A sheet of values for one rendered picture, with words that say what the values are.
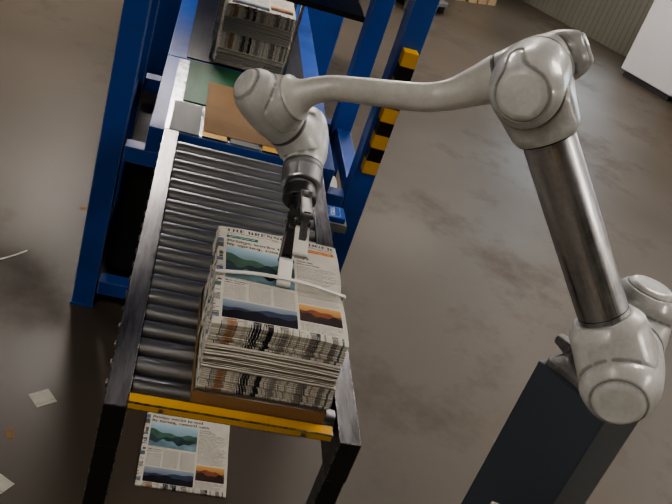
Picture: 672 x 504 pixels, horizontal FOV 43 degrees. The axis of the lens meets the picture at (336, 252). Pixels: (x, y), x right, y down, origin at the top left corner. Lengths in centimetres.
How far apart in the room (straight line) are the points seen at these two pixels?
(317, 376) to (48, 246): 206
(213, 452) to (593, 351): 152
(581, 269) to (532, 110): 34
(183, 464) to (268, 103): 139
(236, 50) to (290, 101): 181
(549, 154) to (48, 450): 182
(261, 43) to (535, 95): 220
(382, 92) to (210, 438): 152
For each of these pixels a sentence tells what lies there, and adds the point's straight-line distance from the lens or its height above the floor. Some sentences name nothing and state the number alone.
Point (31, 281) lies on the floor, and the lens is 342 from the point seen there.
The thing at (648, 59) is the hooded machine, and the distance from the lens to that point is 953.
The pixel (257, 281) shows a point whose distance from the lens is 181.
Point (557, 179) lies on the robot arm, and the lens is 159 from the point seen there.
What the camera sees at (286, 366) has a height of 96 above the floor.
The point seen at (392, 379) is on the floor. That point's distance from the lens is 343.
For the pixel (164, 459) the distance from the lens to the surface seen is 280.
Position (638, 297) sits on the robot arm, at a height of 126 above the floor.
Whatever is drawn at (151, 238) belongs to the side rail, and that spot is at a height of 80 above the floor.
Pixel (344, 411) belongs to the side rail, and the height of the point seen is 80.
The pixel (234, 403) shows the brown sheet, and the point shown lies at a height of 83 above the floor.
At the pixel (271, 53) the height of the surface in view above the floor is 90.
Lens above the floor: 202
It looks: 30 degrees down
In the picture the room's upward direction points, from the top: 20 degrees clockwise
